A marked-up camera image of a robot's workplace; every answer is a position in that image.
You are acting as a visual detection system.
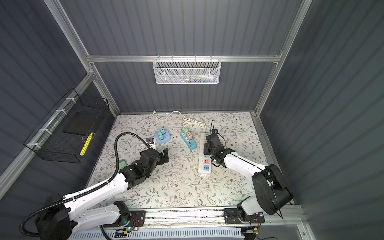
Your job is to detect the long white power strip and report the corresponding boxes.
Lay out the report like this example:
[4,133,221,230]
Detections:
[198,133,212,177]

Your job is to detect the teal blue power strip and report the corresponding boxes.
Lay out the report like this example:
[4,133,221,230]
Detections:
[180,131,197,151]

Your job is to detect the pink plug adapter cube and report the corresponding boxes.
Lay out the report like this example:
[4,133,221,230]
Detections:
[187,132,193,140]

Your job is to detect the teal plug adapter cube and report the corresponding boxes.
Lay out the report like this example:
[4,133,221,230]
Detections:
[160,127,166,135]
[157,132,165,141]

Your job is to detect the light blue round power strip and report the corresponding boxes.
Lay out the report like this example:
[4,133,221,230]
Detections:
[155,130,171,145]

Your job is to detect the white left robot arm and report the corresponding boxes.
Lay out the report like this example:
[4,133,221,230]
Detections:
[35,148,169,240]

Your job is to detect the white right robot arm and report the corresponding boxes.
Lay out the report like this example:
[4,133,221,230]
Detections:
[204,129,294,217]

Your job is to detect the yellow marker in basket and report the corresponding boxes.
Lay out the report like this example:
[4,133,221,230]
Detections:
[80,133,94,156]

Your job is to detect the coiled white cable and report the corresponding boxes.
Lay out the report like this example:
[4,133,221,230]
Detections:
[182,116,208,134]

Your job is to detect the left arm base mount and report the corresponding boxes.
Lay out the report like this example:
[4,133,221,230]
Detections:
[103,211,147,228]

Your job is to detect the white power strip cable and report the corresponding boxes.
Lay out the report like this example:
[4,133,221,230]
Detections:
[152,109,187,121]

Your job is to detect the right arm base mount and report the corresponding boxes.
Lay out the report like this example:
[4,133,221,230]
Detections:
[222,208,265,225]

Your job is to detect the white wire wall basket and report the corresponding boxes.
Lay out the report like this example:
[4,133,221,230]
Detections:
[153,59,222,85]

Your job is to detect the black wire side basket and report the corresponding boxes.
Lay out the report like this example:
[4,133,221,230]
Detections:
[24,91,110,164]

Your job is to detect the black corrugated cable conduit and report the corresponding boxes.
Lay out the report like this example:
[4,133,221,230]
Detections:
[18,132,151,238]

